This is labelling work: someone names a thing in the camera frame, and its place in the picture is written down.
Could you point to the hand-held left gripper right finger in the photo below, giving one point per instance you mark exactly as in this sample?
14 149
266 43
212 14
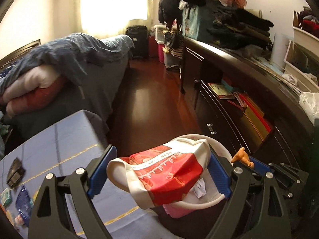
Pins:
220 176

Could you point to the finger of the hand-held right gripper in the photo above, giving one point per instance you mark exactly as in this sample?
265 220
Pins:
260 165
289 179

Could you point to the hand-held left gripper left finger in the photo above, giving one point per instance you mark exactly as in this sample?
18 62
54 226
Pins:
99 176

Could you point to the orange toy figure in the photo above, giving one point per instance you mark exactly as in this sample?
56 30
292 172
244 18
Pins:
242 158

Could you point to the white and pink bin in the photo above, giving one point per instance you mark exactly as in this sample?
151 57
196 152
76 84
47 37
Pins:
221 151

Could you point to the red and white bag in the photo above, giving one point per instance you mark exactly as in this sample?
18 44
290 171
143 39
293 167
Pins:
162 171

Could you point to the dark brown cigarette box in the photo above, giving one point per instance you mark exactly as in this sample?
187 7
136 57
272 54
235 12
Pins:
15 173

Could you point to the crumpled white paper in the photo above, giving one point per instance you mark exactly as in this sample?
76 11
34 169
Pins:
200 188

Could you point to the blue striped tablecloth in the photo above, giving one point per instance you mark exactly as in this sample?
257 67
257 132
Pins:
64 142

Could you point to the red and yellow folders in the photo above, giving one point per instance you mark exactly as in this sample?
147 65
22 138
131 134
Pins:
254 114

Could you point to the bed with dark sheet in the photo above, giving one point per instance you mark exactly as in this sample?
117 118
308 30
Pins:
64 112

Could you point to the white plastic bag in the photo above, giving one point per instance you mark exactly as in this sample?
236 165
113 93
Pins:
309 102

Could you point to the blue foil packet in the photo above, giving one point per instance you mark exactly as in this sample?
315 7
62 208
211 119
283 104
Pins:
24 203

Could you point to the red picture book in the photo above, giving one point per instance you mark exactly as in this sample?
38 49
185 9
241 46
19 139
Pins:
220 90

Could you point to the green packet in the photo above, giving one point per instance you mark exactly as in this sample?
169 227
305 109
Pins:
6 198

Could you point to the pink and red quilt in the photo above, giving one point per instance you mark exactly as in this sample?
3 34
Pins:
37 89

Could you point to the dark wooden dresser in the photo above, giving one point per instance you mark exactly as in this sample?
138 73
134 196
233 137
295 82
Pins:
224 62

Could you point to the clear storage box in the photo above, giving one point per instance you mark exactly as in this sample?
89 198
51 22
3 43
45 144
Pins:
172 61

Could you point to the dark blue blanket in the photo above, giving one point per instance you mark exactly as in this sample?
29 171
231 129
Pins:
64 52

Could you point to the white storage baskets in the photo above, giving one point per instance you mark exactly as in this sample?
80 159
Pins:
302 39

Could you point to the pile of dark clothes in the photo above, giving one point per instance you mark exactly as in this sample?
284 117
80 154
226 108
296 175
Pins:
241 29

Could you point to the pink plastic bucket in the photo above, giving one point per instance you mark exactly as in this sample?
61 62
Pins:
160 52

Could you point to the black suitcase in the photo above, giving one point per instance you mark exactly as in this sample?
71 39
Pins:
136 42

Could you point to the striped handbag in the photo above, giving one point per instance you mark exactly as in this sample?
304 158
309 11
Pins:
174 43

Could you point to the red box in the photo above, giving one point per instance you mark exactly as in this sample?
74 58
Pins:
153 46

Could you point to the dark wooden headboard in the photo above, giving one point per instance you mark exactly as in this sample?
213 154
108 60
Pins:
15 54

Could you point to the white lidded container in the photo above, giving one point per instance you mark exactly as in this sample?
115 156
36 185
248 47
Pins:
159 33

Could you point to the white curtain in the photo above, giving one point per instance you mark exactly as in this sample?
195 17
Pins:
114 5

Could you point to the black hanging jacket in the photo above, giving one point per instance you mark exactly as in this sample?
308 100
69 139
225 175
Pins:
170 2

